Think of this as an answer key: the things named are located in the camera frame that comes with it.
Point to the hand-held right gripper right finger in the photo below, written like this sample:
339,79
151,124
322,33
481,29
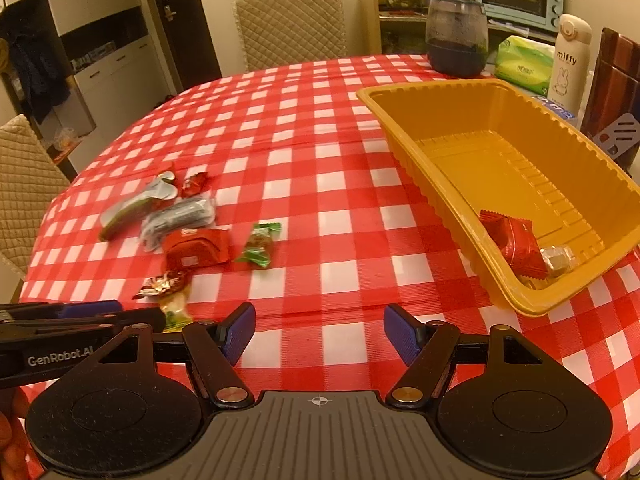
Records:
402,335

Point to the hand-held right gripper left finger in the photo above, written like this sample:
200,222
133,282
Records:
239,332

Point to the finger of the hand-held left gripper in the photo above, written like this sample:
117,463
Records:
140,319
92,308

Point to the yellow green candy packet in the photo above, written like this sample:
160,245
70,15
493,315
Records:
175,305

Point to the silver green snack packet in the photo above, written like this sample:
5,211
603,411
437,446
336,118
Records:
132,208

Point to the dark clear snack packet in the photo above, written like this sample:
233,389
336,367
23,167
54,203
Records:
175,215

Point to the yellow plastic tray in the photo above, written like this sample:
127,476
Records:
475,160

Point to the person's left hand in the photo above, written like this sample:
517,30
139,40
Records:
9,435

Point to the red gold wrapped candy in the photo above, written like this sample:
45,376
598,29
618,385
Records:
165,282

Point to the red square snack packet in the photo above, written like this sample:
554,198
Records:
195,252

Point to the beige quilted chair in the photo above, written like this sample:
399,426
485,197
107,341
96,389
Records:
290,25
25,185

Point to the small red candy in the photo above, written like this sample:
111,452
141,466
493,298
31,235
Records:
194,184

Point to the red checkered tablecloth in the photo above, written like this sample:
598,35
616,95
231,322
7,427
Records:
310,185

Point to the dark hanging clothes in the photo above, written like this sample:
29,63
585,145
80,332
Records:
35,75

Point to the white cabinet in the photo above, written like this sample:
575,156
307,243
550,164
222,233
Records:
120,60

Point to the blue flat packet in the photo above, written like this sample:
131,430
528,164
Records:
555,107

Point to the dark wooden door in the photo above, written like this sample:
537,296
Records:
185,35

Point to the green tissue pack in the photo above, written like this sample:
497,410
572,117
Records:
525,65

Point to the grey slotted tool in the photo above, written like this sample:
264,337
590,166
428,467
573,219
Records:
620,132

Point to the dark glass jar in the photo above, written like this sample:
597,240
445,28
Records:
455,35

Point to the white rabbit print bottle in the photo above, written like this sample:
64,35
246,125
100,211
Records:
567,70

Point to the wooden shelf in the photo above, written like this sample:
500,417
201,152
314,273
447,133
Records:
370,20

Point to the brown metal thermos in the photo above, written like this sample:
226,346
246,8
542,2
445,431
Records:
612,85

